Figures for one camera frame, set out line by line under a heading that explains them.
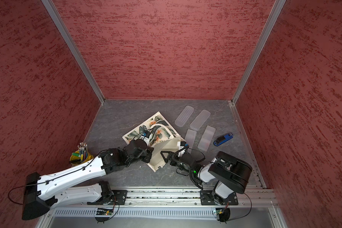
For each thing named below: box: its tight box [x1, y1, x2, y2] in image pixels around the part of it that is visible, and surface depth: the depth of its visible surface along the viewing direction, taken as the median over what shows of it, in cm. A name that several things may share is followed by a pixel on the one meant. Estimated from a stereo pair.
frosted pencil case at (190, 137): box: [184, 129, 198, 154], surface depth 99 cm
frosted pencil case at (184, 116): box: [174, 105, 195, 128], surface depth 112 cm
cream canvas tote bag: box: [122, 111, 186, 172], surface depth 87 cm
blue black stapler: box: [213, 133, 234, 147], surface depth 97 cm
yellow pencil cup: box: [69, 149, 94, 166], surface depth 79 cm
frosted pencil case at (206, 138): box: [197, 125, 217, 152], surface depth 99 cm
